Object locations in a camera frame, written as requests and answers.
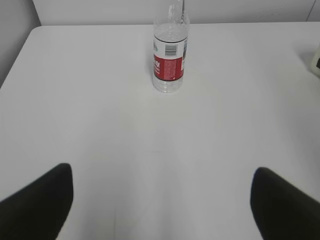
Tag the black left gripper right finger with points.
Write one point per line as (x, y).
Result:
(280, 210)

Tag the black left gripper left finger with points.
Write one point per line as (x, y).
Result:
(39, 210)

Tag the white paper cup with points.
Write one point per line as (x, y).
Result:
(315, 63)

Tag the clear plastic water bottle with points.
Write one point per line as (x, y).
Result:
(170, 41)

